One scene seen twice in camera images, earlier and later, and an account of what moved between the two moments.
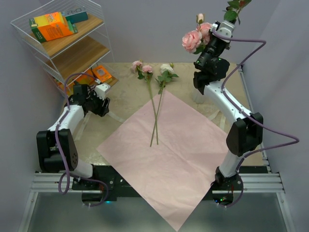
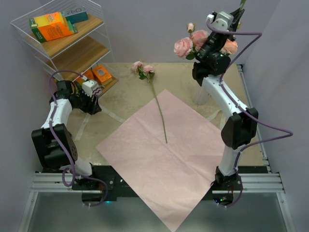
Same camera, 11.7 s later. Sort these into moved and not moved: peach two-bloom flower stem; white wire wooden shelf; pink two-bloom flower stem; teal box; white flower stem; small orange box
Moved: white flower stem; pink two-bloom flower stem; peach two-bloom flower stem
Not moved: small orange box; teal box; white wire wooden shelf
